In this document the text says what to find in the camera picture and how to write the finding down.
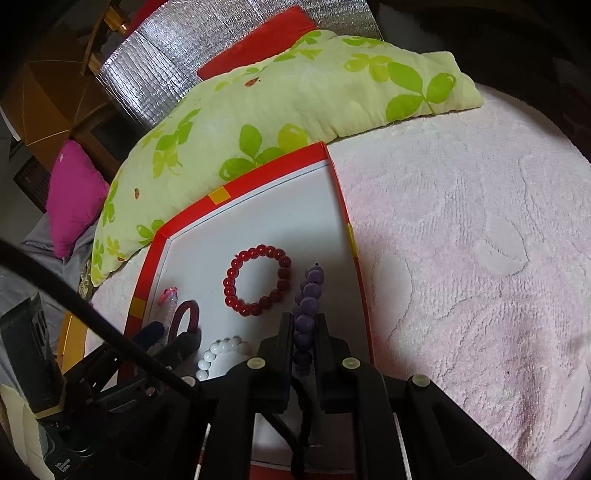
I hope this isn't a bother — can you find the dark red bangle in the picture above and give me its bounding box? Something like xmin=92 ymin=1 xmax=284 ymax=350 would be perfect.
xmin=167 ymin=299 xmax=201 ymax=342

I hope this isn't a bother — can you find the silver insulation mat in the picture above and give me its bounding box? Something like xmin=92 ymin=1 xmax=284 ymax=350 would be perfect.
xmin=98 ymin=0 xmax=384 ymax=134

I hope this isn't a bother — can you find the red bead bracelet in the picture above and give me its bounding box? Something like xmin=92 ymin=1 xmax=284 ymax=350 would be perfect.
xmin=223 ymin=244 xmax=293 ymax=318

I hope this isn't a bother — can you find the white bead bracelet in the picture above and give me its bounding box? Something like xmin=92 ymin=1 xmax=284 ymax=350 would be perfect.
xmin=196 ymin=336 xmax=252 ymax=381

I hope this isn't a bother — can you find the green leaf-print pillow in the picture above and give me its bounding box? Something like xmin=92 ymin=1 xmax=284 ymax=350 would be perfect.
xmin=90 ymin=30 xmax=485 ymax=288

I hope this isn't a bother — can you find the red cloth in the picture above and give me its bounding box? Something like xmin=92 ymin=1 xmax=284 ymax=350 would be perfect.
xmin=122 ymin=0 xmax=169 ymax=35

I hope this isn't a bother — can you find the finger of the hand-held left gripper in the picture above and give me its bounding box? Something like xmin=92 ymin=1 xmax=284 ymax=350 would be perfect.
xmin=124 ymin=320 xmax=165 ymax=360
xmin=152 ymin=330 xmax=201 ymax=371

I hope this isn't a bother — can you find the brown wooden cabinet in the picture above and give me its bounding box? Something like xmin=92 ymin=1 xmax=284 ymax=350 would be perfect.
xmin=0 ymin=46 xmax=116 ymax=162

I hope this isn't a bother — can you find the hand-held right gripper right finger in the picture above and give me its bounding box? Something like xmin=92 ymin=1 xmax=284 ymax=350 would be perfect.
xmin=314 ymin=313 xmax=532 ymax=480

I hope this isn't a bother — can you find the orange cardboard box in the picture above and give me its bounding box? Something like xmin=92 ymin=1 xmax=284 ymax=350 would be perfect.
xmin=54 ymin=311 xmax=93 ymax=374

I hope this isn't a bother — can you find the magenta pillow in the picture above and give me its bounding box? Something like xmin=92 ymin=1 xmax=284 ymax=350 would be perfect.
xmin=46 ymin=140 xmax=110 ymax=259

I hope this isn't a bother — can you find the cream cloth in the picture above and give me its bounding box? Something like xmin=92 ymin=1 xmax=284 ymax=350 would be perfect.
xmin=0 ymin=383 xmax=51 ymax=480

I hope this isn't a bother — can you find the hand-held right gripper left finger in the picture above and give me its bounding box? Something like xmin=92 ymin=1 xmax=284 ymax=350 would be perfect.
xmin=157 ymin=313 xmax=295 ymax=480

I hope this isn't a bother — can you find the clear bracelet with pink bead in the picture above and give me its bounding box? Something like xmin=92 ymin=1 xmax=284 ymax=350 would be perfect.
xmin=158 ymin=286 xmax=181 ymax=324

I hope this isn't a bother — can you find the wooden chair frame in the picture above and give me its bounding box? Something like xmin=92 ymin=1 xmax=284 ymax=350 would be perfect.
xmin=81 ymin=0 xmax=139 ymax=139

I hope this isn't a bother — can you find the pink textured blanket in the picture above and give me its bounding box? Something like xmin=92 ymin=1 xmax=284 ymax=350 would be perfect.
xmin=88 ymin=80 xmax=591 ymax=480

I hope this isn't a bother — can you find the red cushion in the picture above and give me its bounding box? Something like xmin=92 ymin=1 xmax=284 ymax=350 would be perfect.
xmin=198 ymin=6 xmax=319 ymax=80

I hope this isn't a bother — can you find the black cable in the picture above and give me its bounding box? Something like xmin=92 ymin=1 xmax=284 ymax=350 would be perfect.
xmin=0 ymin=239 xmax=204 ymax=398

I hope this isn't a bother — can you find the purple bead bracelet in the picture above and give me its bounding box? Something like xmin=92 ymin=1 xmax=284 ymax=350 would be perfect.
xmin=293 ymin=262 xmax=326 ymax=377

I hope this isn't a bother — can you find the red-rimmed white box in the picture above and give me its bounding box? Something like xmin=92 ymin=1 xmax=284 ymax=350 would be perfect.
xmin=124 ymin=142 xmax=376 ymax=480

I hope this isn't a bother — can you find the grey blanket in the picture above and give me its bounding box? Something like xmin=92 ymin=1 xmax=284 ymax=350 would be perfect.
xmin=0 ymin=212 xmax=112 ymax=365

